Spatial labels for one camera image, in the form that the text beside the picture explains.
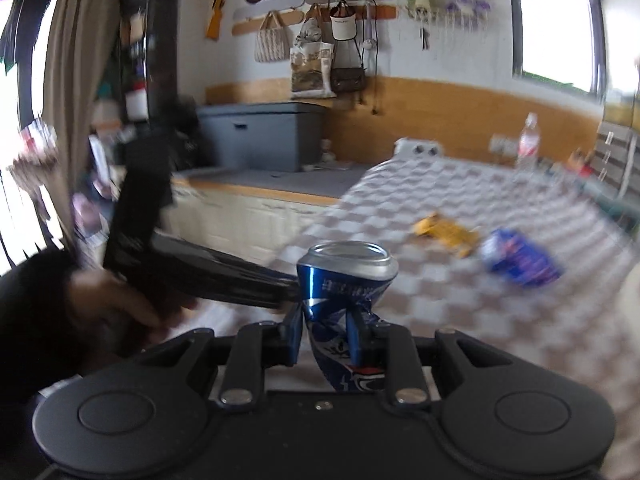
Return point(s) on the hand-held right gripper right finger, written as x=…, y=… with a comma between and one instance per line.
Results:
x=356, y=340

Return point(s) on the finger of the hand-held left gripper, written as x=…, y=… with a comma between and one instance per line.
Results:
x=225, y=275

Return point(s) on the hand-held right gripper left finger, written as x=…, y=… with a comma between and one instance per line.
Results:
x=294, y=340

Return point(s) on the crushed blue drink can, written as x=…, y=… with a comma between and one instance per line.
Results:
x=345, y=267

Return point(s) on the brown shoulder bag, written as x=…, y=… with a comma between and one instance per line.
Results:
x=347, y=80

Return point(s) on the person's left hand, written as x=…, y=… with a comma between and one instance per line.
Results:
x=112, y=302

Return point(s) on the white cabinet with wooden top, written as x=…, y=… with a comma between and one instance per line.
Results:
x=240, y=225

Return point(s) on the yellow snack wrapper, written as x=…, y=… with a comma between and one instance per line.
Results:
x=447, y=232

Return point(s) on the grey fabric storage box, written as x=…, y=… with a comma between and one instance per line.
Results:
x=260, y=137

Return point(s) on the beige curtain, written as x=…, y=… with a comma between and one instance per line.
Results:
x=75, y=85

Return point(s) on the brown white checkered tablecloth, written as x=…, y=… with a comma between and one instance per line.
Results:
x=500, y=320

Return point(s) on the dark storage shelf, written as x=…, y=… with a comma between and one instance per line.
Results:
x=150, y=55

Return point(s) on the blue purple plastic bag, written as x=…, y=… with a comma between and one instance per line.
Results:
x=522, y=260

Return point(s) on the white space heater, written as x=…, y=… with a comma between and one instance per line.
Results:
x=420, y=147

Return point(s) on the printed canvas tote bag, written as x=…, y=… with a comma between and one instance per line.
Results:
x=312, y=72

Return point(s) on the white knit tote bag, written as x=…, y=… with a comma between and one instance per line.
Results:
x=272, y=40

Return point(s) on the yellow toy rifle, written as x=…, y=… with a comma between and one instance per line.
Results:
x=219, y=5

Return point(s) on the clear plastic water bottle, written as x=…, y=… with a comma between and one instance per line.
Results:
x=529, y=142

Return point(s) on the white bucket bag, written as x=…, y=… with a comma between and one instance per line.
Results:
x=344, y=25

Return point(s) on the small drawer organizer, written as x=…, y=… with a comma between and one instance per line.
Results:
x=617, y=160

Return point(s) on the green plush toy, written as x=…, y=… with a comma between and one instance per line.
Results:
x=420, y=4

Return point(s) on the dark framed window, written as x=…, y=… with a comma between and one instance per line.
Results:
x=555, y=25

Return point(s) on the white wall power outlet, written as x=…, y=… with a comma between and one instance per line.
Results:
x=502, y=144

